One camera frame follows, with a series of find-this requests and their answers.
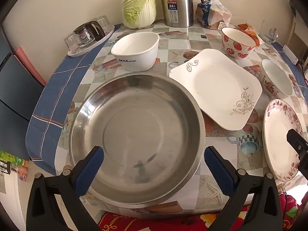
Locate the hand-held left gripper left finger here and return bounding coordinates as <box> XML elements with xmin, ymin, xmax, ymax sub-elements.
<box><xmin>26</xmin><ymin>146</ymin><xmax>104</xmax><ymax>231</ymax></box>

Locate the pink board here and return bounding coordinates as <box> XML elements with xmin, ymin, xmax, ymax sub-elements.
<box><xmin>14</xmin><ymin>46</ymin><xmax>47</xmax><ymax>87</ymax></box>

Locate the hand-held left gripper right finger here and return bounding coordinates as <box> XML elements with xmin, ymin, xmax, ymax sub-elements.
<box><xmin>204</xmin><ymin>146</ymin><xmax>283</xmax><ymax>231</ymax></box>

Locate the cream wooden furniture frame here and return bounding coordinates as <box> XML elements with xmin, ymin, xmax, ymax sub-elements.
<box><xmin>287</xmin><ymin>3</ymin><xmax>308</xmax><ymax>63</ymax></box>

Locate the white bowl with red flowers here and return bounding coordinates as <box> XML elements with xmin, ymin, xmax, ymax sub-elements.
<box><xmin>259</xmin><ymin>59</ymin><xmax>293</xmax><ymax>98</ymax></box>

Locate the stainless steel thermos jug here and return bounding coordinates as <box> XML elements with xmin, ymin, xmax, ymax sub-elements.
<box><xmin>161</xmin><ymin>0</ymin><xmax>205</xmax><ymax>28</ymax></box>

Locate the stainless steel basin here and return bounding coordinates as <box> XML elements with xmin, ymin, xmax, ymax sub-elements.
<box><xmin>69</xmin><ymin>73</ymin><xmax>206</xmax><ymax>208</ymax></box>

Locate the white power strip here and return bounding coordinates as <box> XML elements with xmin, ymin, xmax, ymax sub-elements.
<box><xmin>282</xmin><ymin>44</ymin><xmax>300</xmax><ymax>65</ymax></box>

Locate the white oval tray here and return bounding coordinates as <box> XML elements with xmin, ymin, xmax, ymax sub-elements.
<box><xmin>67</xmin><ymin>25</ymin><xmax>115</xmax><ymax>58</ymax></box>

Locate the napa cabbage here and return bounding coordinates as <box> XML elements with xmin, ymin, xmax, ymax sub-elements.
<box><xmin>121</xmin><ymin>0</ymin><xmax>157</xmax><ymax>29</ymax></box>

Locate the white square plate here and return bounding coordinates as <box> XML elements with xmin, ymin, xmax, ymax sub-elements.
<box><xmin>169</xmin><ymin>49</ymin><xmax>263</xmax><ymax>131</ymax></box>

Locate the round pink floral plate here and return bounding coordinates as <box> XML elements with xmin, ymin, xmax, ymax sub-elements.
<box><xmin>263</xmin><ymin>99</ymin><xmax>305</xmax><ymax>182</ymax></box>

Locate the white rectangular bowl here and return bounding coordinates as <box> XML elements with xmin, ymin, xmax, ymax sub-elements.
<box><xmin>111</xmin><ymin>32</ymin><xmax>160</xmax><ymax>72</ymax></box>

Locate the red floral cloth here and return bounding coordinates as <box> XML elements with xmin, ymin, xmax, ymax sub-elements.
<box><xmin>96</xmin><ymin>192</ymin><xmax>301</xmax><ymax>231</ymax></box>

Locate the checked printed tablecloth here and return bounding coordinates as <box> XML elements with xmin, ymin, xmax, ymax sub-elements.
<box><xmin>58</xmin><ymin>19</ymin><xmax>308</xmax><ymax>222</ymax></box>

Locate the dark blue panel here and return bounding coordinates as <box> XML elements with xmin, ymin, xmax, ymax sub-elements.
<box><xmin>0</xmin><ymin>26</ymin><xmax>47</xmax><ymax>160</ymax></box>

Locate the bagged sliced bread loaf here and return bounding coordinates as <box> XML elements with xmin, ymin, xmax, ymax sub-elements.
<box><xmin>195</xmin><ymin>0</ymin><xmax>233</xmax><ymax>30</ymax></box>

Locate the strawberry print bowl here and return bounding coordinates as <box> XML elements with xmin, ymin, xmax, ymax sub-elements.
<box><xmin>221</xmin><ymin>27</ymin><xmax>257</xmax><ymax>59</ymax></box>

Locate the clear glass mug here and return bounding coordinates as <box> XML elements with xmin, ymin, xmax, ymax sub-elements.
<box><xmin>260</xmin><ymin>19</ymin><xmax>280</xmax><ymax>43</ymax></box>

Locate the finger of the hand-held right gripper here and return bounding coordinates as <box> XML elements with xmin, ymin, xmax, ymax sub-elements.
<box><xmin>286</xmin><ymin>129</ymin><xmax>308</xmax><ymax>181</ymax></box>

